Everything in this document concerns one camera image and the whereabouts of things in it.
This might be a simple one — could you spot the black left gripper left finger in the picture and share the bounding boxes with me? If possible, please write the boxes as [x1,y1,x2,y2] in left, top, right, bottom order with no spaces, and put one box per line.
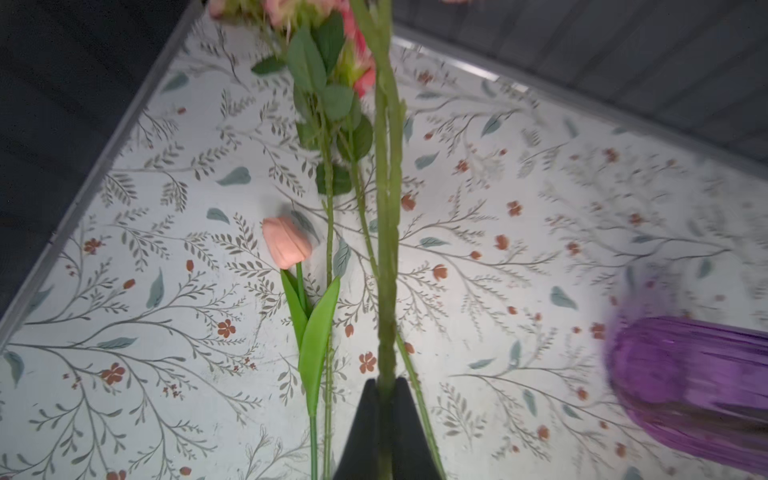
[333,379,380,480]

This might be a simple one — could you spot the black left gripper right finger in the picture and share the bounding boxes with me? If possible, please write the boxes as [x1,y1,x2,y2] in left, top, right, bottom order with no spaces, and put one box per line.
[392,377,441,480]

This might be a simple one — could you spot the pink tulip stem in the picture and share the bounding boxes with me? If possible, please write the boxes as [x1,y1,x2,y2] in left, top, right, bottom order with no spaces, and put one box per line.
[262,217,340,479]

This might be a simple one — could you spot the blue purple glass vase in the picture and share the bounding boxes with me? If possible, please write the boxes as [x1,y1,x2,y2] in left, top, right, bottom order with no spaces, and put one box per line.
[606,316,767,475]

